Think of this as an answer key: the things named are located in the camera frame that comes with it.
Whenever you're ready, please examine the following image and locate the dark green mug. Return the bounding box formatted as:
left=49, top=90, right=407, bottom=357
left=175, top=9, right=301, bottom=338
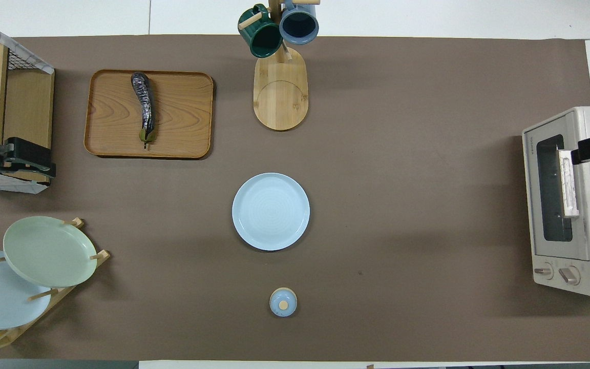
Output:
left=238, top=4, right=284, bottom=58

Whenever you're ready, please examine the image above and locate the wooden serving tray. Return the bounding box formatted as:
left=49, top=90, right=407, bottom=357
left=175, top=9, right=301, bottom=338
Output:
left=84, top=69, right=215, bottom=159

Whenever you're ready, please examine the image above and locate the dark purple eggplant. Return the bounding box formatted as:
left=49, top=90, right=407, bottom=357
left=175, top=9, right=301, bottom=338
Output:
left=131, top=72, right=156, bottom=150

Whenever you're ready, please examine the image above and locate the blue mug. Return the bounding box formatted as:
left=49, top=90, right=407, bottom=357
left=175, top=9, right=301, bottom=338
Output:
left=279, top=0, right=320, bottom=45

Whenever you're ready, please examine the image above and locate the brown table mat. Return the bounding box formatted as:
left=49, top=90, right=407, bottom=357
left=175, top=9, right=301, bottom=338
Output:
left=0, top=35, right=590, bottom=362

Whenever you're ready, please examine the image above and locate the wire shelf with wooden boards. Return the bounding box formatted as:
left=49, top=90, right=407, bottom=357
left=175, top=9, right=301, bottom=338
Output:
left=0, top=11, right=56, bottom=194

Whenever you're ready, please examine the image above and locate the wooden mug tree stand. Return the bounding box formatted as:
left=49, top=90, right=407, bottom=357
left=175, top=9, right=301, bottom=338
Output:
left=238, top=0, right=321, bottom=132

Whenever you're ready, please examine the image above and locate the wooden dish rack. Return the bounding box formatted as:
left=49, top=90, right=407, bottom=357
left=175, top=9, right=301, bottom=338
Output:
left=0, top=218, right=111, bottom=352

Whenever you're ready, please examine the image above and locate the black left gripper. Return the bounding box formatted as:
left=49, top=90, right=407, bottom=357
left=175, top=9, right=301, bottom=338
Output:
left=0, top=126, right=56, bottom=180

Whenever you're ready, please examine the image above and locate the small blue lidded jar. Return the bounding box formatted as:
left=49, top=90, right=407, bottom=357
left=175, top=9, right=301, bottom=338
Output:
left=269, top=287, right=298, bottom=318

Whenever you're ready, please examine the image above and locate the pale green plate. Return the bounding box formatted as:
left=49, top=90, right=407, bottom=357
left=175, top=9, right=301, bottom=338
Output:
left=3, top=216, right=98, bottom=288

